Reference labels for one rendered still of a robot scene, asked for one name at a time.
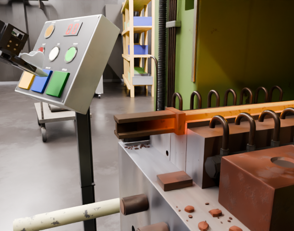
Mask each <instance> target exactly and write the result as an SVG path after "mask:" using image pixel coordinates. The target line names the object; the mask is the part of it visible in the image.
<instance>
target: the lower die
mask: <svg viewBox="0 0 294 231"><path fill-rule="evenodd" d="M284 101H292V100H284ZM274 102H278V101H274ZM279 102H283V101H279ZM264 103H273V102H264ZM254 104H263V103H254ZM240 105H253V104H240ZM231 106H239V105H231ZM220 107H229V106H220ZM220 107H210V108H220ZM210 108H201V109H210ZM191 110H200V109H191ZM182 111H187V110H182ZM260 114H261V113H255V114H250V115H251V116H252V117H253V118H254V120H255V123H256V132H255V148H262V147H268V146H271V140H272V139H273V133H274V125H275V122H274V119H273V117H272V116H270V115H266V116H265V118H264V122H258V119H259V116H260ZM236 117H237V115H235V116H226V117H224V118H225V119H226V121H227V122H228V125H229V141H228V149H229V153H232V152H238V151H244V150H246V148H247V144H248V143H249V134H250V124H249V121H248V120H247V119H246V118H242V119H241V122H240V125H235V119H236ZM211 119H212V118H210V119H201V120H193V121H185V134H184V135H177V134H175V133H166V134H158V135H151V136H150V144H151V145H152V146H154V147H155V148H156V149H157V150H158V151H159V152H160V153H162V154H163V155H164V156H165V157H166V158H167V159H168V160H170V161H171V162H172V163H173V164H174V165H175V166H176V167H177V168H179V169H180V170H181V171H185V172H186V173H187V174H188V175H189V176H190V177H191V178H192V179H193V181H194V182H195V183H196V184H197V185H198V186H199V187H200V188H202V189H203V188H207V187H213V186H217V185H219V182H220V178H210V177H209V175H208V174H207V172H206V171H205V161H206V159H207V157H211V156H214V155H219V154H220V148H222V137H223V127H222V124H221V122H220V121H216V124H215V128H209V125H210V121H211ZM280 122H281V126H280V133H279V141H280V144H284V143H292V142H293V140H294V113H292V112H289V113H288V114H287V115H286V117H285V119H280ZM166 151H168V156H167V155H166Z"/></svg>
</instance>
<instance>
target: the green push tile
mask: <svg viewBox="0 0 294 231"><path fill-rule="evenodd" d="M69 75H70V73H68V72H62V71H55V72H54V75H53V77H52V79H51V82H50V84H49V86H48V88H47V90H46V94H47V95H50V96H54V97H58V98H60V96H61V94H62V91H63V89H64V87H65V84H66V82H67V80H68V78H69Z"/></svg>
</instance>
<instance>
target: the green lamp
mask: <svg viewBox="0 0 294 231"><path fill-rule="evenodd" d="M74 54H75V48H74V47H72V48H70V49H69V50H68V52H67V54H66V61H69V60H70V59H71V58H72V57H73V56H74Z"/></svg>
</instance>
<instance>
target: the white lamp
mask: <svg viewBox="0 0 294 231"><path fill-rule="evenodd" d="M57 52H58V48H57V47H55V48H54V49H53V50H52V51H51V53H50V56H49V59H50V60H52V59H54V58H55V56H56V55H57Z"/></svg>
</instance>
